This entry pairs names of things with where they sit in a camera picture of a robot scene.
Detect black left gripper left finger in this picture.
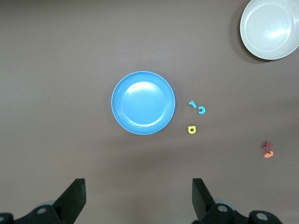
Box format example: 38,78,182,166
14,178,87,224

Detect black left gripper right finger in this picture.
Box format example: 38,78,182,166
192,178,235,224

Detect blue plastic plate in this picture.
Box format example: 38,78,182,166
111,70,176,136

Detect brown table cover sheet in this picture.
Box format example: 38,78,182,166
0,0,299,224

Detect beige plastic plate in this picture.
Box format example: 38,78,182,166
240,0,299,61

